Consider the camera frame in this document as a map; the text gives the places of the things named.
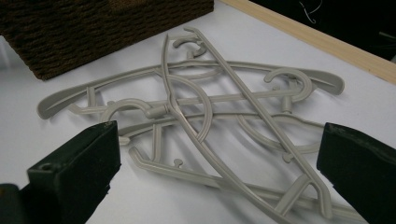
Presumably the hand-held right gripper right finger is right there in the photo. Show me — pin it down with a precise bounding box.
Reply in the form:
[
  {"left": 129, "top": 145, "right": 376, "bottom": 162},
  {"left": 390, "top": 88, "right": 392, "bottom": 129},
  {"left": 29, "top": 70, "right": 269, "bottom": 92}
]
[{"left": 316, "top": 121, "right": 396, "bottom": 224}]

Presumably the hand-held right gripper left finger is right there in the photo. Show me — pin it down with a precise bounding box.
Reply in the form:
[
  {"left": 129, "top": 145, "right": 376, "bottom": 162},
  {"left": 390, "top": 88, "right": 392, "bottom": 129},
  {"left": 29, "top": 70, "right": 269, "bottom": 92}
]
[{"left": 18, "top": 120, "right": 122, "bottom": 224}]

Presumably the grey plastic clothes hanger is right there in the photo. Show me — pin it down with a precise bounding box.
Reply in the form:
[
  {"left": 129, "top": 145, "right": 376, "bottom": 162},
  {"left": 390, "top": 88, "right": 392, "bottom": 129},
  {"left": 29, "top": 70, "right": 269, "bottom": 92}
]
[
  {"left": 100, "top": 26, "right": 334, "bottom": 224},
  {"left": 117, "top": 67, "right": 368, "bottom": 223},
  {"left": 36, "top": 31, "right": 346, "bottom": 120}
]

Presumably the brown woven basket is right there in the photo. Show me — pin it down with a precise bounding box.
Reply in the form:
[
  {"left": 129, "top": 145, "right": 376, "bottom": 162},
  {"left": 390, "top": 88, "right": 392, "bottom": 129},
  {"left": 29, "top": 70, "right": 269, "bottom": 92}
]
[{"left": 0, "top": 0, "right": 215, "bottom": 81}]

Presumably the thin white cable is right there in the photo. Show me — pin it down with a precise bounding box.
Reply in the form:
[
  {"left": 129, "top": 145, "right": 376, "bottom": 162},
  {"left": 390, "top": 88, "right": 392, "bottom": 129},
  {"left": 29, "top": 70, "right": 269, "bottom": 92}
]
[{"left": 298, "top": 0, "right": 324, "bottom": 25}]

